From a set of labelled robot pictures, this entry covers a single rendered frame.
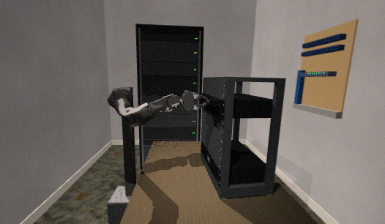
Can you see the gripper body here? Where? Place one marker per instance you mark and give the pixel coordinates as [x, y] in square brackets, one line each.
[188, 101]

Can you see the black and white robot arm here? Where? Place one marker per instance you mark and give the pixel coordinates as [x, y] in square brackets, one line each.
[119, 99]

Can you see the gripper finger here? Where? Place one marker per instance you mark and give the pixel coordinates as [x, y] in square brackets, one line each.
[199, 106]
[197, 96]

